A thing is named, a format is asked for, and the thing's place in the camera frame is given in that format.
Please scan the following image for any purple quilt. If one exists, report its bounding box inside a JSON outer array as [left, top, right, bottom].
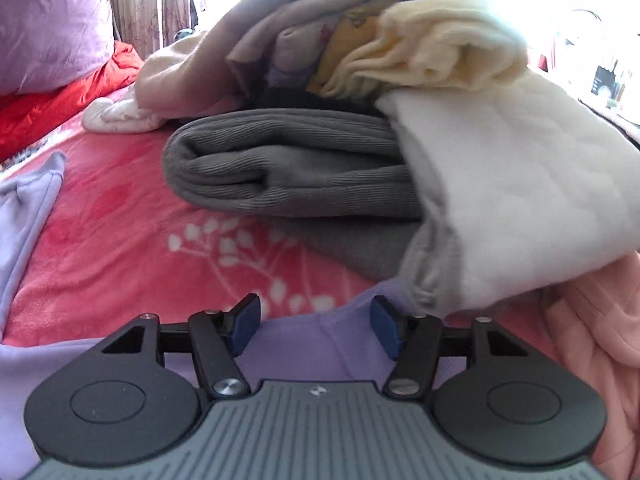
[[0, 0, 115, 97]]

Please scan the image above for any red quilt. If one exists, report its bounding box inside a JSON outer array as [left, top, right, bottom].
[[0, 42, 146, 161]]

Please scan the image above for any lavender hoodie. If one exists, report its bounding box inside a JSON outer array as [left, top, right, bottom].
[[0, 151, 443, 480]]

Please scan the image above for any pink floral blanket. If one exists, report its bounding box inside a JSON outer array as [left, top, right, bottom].
[[0, 85, 551, 346]]

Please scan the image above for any pale pink garment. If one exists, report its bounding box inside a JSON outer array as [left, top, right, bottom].
[[542, 255, 640, 466]]

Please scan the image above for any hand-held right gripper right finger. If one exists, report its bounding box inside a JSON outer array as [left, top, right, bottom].
[[370, 295, 540, 399]]

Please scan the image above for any white quilted garment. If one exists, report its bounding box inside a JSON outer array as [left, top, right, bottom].
[[375, 72, 640, 318]]

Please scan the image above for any beige fleece garment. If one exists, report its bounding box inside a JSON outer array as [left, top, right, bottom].
[[135, 0, 451, 121]]

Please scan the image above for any patterned beige curtain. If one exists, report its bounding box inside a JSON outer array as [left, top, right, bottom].
[[80, 0, 193, 58]]

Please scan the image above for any yellow printed garment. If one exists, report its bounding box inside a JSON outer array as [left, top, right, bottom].
[[265, 5, 396, 93]]

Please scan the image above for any grey ribbed garment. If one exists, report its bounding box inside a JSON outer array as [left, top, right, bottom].
[[161, 108, 426, 283]]

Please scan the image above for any cream yellow garment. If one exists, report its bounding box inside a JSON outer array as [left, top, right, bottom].
[[320, 0, 528, 101]]

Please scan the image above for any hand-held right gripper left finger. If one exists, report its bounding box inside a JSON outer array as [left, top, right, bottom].
[[102, 292, 262, 401]]

